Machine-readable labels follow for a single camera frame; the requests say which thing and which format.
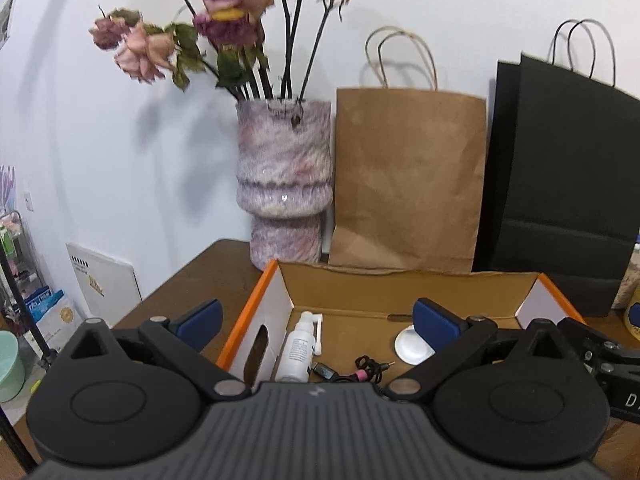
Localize black stand leg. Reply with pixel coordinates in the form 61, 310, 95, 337
0, 409, 42, 477

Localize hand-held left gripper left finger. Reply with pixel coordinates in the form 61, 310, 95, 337
65, 298, 252, 403

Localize white ribbed bottle cap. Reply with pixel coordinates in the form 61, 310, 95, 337
393, 324, 436, 366

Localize red cardboard box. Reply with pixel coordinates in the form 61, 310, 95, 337
215, 258, 589, 396

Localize braided cable with pink tie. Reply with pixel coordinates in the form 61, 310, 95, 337
312, 354, 397, 386

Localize wall picture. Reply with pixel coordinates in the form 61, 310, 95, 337
0, 0, 21, 52

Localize white board with label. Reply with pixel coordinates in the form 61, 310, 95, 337
65, 242, 144, 319

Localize white spray bottle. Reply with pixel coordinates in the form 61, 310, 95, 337
274, 311, 325, 384

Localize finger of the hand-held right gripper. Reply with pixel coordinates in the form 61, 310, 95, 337
557, 316, 640, 377

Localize purple mottled ceramic vase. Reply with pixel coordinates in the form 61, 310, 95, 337
234, 98, 334, 272

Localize black light stand pole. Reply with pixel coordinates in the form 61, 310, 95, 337
0, 244, 59, 377

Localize brown paper bag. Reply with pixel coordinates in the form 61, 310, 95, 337
327, 26, 489, 275

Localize green plastic bucket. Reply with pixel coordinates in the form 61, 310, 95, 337
0, 330, 26, 404

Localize wire storage rack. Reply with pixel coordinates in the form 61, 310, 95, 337
0, 209, 42, 312

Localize black paper bag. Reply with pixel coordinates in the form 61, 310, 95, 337
472, 18, 640, 319

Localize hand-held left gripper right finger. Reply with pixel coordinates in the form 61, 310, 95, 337
384, 297, 576, 404

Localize dried pink roses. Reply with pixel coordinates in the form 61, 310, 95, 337
88, 0, 369, 101

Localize blue and white packets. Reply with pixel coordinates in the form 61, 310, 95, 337
22, 287, 84, 356

